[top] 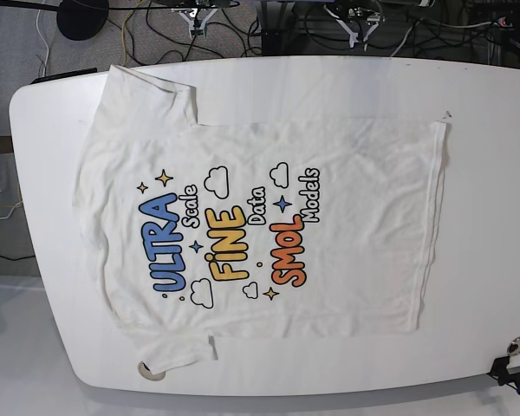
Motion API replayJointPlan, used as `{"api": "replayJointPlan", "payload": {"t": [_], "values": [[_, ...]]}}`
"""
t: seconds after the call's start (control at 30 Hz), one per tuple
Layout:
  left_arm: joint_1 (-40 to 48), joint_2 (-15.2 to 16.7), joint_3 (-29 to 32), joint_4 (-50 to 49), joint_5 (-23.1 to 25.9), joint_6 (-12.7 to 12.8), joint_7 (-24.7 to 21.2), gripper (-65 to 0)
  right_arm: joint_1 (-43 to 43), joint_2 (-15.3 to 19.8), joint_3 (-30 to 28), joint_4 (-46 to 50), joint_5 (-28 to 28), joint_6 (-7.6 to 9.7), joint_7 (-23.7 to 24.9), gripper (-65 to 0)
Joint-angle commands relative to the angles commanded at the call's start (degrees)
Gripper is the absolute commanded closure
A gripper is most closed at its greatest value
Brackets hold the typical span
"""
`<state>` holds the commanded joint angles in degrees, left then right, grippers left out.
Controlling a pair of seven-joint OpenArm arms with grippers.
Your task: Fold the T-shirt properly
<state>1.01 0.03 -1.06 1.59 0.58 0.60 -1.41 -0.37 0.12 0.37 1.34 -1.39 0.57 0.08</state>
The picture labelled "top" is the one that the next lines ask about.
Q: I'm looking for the black round stand base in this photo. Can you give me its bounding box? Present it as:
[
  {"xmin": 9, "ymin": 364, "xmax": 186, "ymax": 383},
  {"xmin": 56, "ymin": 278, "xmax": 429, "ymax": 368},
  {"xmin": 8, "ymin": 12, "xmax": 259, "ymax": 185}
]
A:
[{"xmin": 56, "ymin": 0, "xmax": 109, "ymax": 41}]

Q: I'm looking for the left table cable grommet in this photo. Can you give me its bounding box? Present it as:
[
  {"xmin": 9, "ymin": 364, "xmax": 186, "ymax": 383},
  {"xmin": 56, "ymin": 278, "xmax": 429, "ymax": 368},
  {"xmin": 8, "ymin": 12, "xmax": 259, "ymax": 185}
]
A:
[{"xmin": 138, "ymin": 361, "xmax": 166, "ymax": 382}]

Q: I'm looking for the yellow floor cable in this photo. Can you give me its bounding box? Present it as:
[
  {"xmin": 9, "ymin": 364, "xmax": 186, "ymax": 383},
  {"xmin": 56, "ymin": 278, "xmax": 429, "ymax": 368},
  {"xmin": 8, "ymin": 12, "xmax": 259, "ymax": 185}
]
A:
[{"xmin": 120, "ymin": 0, "xmax": 144, "ymax": 67}]

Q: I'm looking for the black table clamp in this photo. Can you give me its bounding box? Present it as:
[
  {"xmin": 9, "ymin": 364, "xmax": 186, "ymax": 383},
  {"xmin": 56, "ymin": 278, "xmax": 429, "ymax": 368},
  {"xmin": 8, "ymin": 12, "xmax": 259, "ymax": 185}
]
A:
[{"xmin": 488, "ymin": 356, "xmax": 520, "ymax": 397}]

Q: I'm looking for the right table cable grommet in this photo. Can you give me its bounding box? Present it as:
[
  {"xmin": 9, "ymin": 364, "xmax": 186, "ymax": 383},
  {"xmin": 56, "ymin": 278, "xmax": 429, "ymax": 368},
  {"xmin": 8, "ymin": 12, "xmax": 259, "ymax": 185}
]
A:
[{"xmin": 507, "ymin": 336, "xmax": 520, "ymax": 356}]

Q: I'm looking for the white floor cable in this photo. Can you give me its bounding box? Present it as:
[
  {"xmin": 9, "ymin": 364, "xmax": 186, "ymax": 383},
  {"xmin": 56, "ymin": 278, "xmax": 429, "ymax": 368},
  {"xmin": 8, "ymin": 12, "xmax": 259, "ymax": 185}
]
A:
[{"xmin": 34, "ymin": 8, "xmax": 52, "ymax": 78}]

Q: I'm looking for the table cable grommet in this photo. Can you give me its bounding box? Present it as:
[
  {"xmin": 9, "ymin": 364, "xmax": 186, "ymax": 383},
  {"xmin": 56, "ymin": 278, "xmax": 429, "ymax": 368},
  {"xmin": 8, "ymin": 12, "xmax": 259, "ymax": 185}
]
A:
[
  {"xmin": 507, "ymin": 336, "xmax": 520, "ymax": 356},
  {"xmin": 138, "ymin": 361, "xmax": 166, "ymax": 382}
]

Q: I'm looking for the white printed T-shirt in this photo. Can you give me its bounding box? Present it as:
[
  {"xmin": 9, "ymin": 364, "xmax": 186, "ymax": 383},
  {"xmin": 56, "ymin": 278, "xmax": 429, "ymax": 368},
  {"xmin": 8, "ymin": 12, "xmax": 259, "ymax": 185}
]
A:
[{"xmin": 73, "ymin": 66, "xmax": 447, "ymax": 373}]

